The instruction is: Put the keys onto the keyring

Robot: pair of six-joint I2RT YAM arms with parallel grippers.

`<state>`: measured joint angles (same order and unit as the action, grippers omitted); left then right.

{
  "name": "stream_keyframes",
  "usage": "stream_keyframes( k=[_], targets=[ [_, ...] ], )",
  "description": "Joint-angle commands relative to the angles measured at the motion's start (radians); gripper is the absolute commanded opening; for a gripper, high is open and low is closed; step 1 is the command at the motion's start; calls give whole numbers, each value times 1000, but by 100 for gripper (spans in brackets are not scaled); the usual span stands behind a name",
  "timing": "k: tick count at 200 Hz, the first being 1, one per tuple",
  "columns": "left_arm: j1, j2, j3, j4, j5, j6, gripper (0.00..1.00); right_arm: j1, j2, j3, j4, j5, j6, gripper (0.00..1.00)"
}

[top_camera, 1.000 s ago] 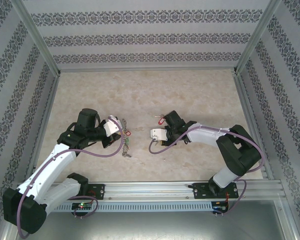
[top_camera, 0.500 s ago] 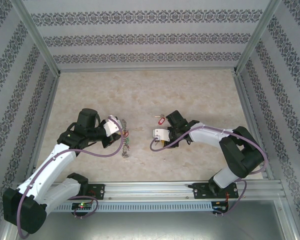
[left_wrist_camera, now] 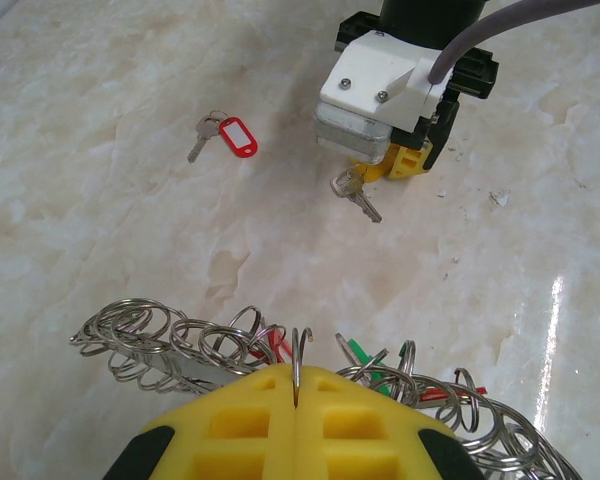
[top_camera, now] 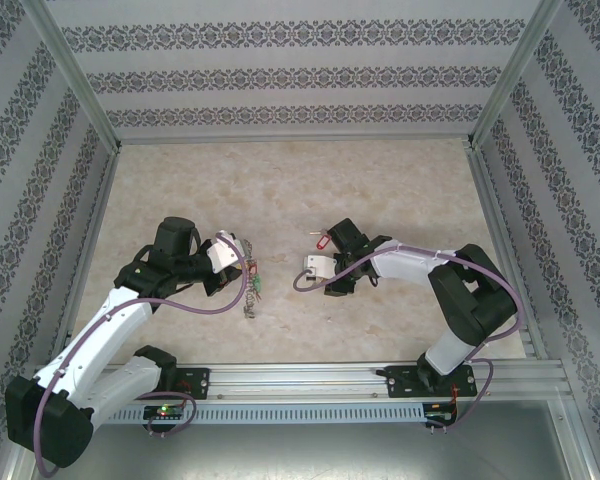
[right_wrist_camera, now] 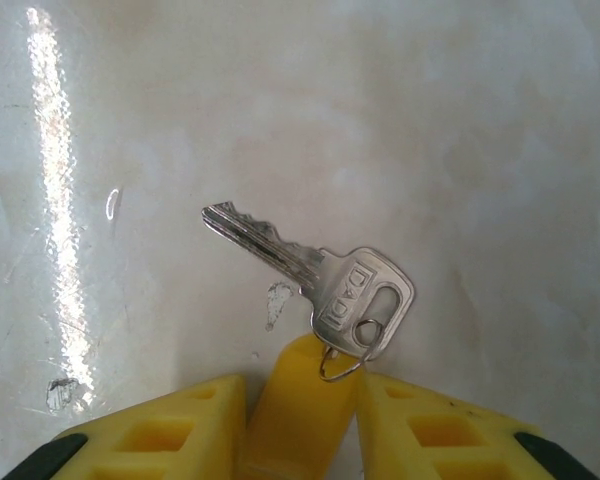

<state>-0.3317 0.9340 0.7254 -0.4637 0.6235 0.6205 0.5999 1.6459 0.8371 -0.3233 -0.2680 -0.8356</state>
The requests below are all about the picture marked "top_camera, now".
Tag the key with green tag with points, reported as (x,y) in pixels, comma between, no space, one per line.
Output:
(258,284)

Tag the grey metal front tray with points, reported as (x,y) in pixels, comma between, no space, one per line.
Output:
(300,450)

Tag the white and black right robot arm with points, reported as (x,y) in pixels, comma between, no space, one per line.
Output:
(405,262)

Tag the aluminium frame post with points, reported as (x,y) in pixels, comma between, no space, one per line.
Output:
(514,75)
(76,75)

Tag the key with red tag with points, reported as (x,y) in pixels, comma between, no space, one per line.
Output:
(322,243)
(253,270)

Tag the aluminium table side rail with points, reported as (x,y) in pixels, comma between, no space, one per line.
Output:
(490,200)

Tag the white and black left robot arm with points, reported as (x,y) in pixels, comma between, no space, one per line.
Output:
(105,330)

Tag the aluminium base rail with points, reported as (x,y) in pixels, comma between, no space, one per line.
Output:
(300,380)

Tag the small circuit board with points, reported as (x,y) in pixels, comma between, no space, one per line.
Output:
(440,417)
(162,411)

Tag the aluminium table back rail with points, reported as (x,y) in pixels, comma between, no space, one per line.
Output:
(295,141)

